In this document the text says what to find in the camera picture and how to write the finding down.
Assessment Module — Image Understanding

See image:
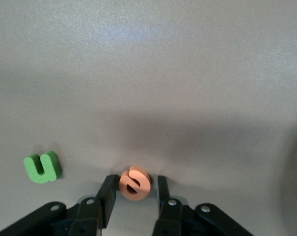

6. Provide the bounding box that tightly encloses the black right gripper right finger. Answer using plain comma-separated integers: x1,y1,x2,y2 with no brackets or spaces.
152,175,188,236

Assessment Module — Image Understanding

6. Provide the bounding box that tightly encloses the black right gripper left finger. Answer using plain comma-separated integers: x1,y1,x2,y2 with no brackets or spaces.
67,174,118,236

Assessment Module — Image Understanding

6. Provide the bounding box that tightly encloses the orange foam letter e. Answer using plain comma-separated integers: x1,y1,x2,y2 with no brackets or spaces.
118,165,152,201

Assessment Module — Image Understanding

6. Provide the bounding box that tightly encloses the green foam letter n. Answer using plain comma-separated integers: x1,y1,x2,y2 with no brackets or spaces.
23,150,63,184

